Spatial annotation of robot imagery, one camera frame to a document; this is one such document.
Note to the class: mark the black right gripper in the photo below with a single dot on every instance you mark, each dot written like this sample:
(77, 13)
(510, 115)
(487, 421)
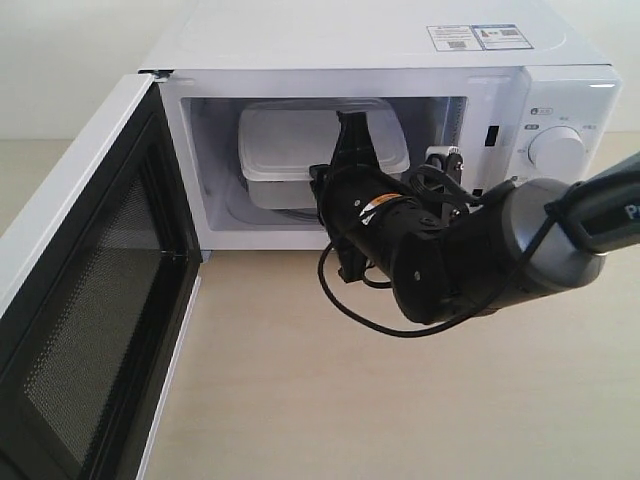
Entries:
(382, 232)

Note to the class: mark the white lidded plastic container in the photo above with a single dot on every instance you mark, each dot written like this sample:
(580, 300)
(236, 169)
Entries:
(279, 140)

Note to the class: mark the white microwave door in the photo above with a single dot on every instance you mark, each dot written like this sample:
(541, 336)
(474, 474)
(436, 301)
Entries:
(98, 274)

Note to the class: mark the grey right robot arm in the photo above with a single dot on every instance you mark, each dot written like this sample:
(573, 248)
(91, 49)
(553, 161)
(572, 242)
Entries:
(519, 242)

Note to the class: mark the glass microwave turntable plate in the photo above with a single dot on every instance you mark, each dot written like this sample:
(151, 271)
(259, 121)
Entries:
(241, 208)

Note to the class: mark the white Midea microwave body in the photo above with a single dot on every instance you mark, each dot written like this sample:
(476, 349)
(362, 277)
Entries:
(218, 57)

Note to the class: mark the blue white warning sticker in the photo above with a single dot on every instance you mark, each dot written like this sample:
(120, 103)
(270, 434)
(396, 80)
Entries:
(484, 37)

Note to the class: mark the upper white power knob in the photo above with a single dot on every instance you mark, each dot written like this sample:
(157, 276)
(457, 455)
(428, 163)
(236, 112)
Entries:
(558, 152)

